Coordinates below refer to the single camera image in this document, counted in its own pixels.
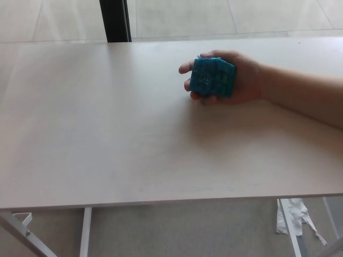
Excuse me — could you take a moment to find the person's bare hand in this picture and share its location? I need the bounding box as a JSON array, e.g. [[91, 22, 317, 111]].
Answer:
[[178, 49, 265, 106]]

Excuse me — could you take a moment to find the blue lattice cube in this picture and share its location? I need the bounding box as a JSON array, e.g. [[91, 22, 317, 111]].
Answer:
[[189, 54, 238, 99]]

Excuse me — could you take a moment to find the person's bare forearm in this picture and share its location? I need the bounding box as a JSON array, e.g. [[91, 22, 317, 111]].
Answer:
[[260, 63, 343, 132]]

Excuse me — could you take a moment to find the torn white paper strip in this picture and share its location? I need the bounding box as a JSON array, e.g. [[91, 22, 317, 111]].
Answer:
[[275, 198, 329, 247]]

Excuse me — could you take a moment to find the white diagonal table brace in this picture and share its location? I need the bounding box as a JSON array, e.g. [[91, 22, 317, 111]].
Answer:
[[322, 197, 343, 241], [0, 213, 56, 257]]

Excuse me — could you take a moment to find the white table leg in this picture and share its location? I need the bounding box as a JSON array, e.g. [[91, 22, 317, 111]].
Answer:
[[79, 207, 93, 257], [278, 199, 303, 257]]

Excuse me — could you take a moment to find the black vertical post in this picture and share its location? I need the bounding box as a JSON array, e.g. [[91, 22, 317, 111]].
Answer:
[[99, 0, 133, 43]]

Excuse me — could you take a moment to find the white metal hook bracket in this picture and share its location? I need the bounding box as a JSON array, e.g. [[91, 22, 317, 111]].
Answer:
[[12, 211, 33, 229]]

